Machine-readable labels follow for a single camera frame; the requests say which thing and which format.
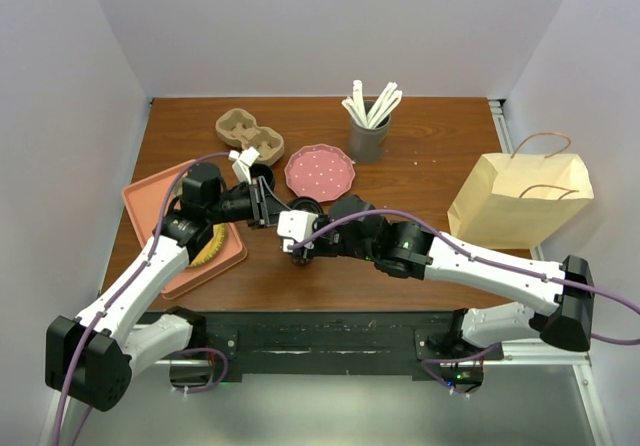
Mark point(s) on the white paper straw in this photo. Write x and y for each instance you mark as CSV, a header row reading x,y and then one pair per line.
x,y
358,101
354,111
387,101

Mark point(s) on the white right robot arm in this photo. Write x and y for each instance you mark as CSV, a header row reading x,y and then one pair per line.
x,y
545,300

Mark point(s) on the yellow green woven coaster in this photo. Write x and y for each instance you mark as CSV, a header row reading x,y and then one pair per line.
x,y
212,248

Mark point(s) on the beige paper takeout bag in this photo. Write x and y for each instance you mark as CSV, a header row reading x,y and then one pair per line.
x,y
518,200

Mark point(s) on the black takeout coffee cup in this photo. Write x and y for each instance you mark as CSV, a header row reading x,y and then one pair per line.
x,y
301,261

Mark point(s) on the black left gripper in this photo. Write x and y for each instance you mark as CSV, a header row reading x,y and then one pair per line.
x,y
264,205

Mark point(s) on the beige cardboard cup carrier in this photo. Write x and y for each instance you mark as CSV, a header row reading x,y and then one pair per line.
x,y
239,129

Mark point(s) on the pink polka dot plate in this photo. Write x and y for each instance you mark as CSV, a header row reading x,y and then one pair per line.
x,y
321,172

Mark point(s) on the grey straw holder cup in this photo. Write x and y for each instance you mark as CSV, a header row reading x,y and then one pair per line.
x,y
367,146

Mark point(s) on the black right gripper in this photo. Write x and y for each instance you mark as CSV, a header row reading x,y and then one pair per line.
x,y
317,248

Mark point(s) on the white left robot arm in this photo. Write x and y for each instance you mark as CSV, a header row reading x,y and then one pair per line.
x,y
94,356

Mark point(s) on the stack of black cups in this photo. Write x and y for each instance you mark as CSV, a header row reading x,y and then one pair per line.
x,y
257,170

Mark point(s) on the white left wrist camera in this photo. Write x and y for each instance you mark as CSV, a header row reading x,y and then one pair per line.
x,y
242,161

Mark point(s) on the salmon pink tray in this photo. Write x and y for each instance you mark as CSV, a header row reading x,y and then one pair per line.
x,y
143,200

